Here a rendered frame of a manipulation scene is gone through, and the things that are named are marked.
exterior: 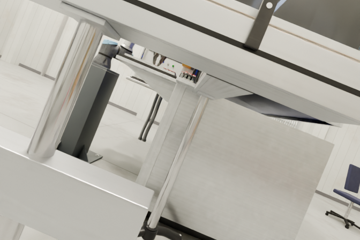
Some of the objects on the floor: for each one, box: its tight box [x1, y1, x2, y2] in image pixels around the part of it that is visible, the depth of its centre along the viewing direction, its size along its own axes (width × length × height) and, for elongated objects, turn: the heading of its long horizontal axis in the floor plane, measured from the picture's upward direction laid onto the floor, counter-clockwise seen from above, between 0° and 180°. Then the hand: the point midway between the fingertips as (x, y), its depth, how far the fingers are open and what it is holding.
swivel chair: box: [325, 164, 360, 230], centre depth 307 cm, size 53×51×91 cm
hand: (156, 64), depth 131 cm, fingers closed, pressing on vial
